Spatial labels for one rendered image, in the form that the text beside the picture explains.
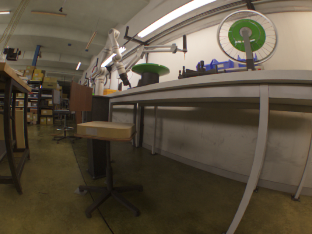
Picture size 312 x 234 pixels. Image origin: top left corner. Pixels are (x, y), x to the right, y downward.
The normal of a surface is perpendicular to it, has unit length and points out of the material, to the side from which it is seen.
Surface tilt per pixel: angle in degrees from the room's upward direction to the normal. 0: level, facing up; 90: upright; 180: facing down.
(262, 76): 90
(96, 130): 90
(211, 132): 90
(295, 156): 90
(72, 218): 0
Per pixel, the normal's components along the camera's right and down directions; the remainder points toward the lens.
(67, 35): 0.64, 0.07
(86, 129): 0.03, 0.04
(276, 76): -0.76, -0.02
